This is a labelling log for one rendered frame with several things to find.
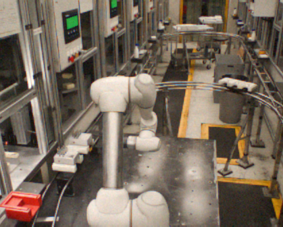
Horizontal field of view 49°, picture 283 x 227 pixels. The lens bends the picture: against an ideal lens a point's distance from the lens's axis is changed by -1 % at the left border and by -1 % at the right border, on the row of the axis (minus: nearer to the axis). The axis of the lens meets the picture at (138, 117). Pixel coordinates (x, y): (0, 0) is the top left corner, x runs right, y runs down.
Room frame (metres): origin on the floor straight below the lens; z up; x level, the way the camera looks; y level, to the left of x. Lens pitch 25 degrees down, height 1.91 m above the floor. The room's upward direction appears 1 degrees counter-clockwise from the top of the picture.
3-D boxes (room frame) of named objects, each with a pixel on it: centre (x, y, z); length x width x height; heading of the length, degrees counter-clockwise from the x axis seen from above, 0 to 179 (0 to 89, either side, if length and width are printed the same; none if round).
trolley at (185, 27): (6.85, -1.20, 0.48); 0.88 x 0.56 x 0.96; 96
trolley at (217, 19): (8.01, -1.85, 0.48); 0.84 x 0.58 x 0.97; 176
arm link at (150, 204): (1.19, -0.05, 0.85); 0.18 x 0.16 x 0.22; 88
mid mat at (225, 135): (3.40, -1.05, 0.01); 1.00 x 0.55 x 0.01; 168
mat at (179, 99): (5.97, -0.80, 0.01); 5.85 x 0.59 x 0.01; 168
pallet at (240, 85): (3.07, -1.03, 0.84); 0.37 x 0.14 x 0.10; 46
